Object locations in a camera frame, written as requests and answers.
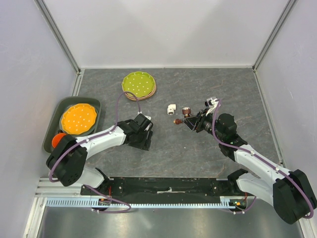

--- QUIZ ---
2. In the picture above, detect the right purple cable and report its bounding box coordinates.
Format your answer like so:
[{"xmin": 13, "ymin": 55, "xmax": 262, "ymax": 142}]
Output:
[{"xmin": 210, "ymin": 98, "xmax": 314, "ymax": 219}]

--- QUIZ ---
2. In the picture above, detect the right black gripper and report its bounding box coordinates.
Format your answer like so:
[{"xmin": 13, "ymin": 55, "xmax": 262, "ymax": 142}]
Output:
[{"xmin": 181, "ymin": 108, "xmax": 224, "ymax": 141}]

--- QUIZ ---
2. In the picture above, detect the orange plastic cup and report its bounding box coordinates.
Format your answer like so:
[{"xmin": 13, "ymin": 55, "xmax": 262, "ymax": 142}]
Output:
[{"xmin": 52, "ymin": 132, "xmax": 66, "ymax": 148}]

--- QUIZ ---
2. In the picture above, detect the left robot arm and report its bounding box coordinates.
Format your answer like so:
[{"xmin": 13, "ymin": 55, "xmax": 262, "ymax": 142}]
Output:
[{"xmin": 46, "ymin": 113, "xmax": 153, "ymax": 195}]

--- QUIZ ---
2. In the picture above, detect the dark green tray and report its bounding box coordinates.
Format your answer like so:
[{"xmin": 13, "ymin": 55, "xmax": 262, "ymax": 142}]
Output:
[{"xmin": 43, "ymin": 96, "xmax": 102, "ymax": 153}]

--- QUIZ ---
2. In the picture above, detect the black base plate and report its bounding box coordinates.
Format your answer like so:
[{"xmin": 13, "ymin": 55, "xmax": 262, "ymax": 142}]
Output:
[{"xmin": 96, "ymin": 177, "xmax": 245, "ymax": 205}]

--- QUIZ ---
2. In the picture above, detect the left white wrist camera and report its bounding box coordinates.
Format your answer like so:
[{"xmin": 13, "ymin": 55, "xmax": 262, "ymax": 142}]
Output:
[{"xmin": 137, "ymin": 112, "xmax": 153, "ymax": 131}]

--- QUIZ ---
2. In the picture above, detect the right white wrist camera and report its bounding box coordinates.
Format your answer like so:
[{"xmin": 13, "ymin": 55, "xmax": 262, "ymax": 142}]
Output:
[{"xmin": 205, "ymin": 97, "xmax": 219, "ymax": 115}]

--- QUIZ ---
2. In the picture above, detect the dark green plate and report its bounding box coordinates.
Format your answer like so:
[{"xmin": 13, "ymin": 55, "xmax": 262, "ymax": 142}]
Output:
[{"xmin": 55, "ymin": 124, "xmax": 97, "ymax": 137}]

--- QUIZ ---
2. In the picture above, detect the pink plate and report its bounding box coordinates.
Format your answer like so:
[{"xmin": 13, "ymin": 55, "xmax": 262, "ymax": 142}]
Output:
[{"xmin": 124, "ymin": 86, "xmax": 157, "ymax": 101}]

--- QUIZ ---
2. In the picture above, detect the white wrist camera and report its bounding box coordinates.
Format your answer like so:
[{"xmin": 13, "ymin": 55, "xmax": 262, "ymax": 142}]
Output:
[
  {"xmin": 205, "ymin": 97, "xmax": 219, "ymax": 115},
  {"xmin": 137, "ymin": 112, "xmax": 153, "ymax": 131}
]

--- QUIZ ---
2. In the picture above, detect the brown wooden plate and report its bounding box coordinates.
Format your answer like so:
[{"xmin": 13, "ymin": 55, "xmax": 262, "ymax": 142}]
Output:
[{"xmin": 124, "ymin": 88, "xmax": 157, "ymax": 101}]

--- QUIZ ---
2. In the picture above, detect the slotted cable duct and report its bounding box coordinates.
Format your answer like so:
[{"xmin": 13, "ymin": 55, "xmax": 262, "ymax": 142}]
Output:
[{"xmin": 46, "ymin": 197, "xmax": 236, "ymax": 209}]

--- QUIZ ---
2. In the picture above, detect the orange dotted plate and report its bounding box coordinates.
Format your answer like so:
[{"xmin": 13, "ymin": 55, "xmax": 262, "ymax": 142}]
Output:
[{"xmin": 60, "ymin": 103, "xmax": 97, "ymax": 135}]

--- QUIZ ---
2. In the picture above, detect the second white elbow fitting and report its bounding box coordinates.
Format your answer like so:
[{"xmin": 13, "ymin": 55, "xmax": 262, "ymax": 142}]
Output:
[{"xmin": 167, "ymin": 104, "xmax": 176, "ymax": 116}]

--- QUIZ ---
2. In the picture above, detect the green dotted plate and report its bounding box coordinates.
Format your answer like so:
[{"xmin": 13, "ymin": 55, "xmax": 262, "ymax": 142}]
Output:
[{"xmin": 121, "ymin": 71, "xmax": 156, "ymax": 98}]

